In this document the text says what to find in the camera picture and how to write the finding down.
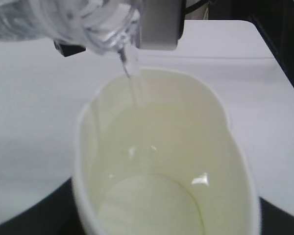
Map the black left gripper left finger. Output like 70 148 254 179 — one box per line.
0 179 75 235

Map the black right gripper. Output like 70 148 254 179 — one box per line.
53 40 86 57

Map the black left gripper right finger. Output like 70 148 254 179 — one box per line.
260 197 294 235

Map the clear water bottle green label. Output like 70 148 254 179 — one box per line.
0 0 144 76

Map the white paper cup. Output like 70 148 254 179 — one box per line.
72 68 261 235

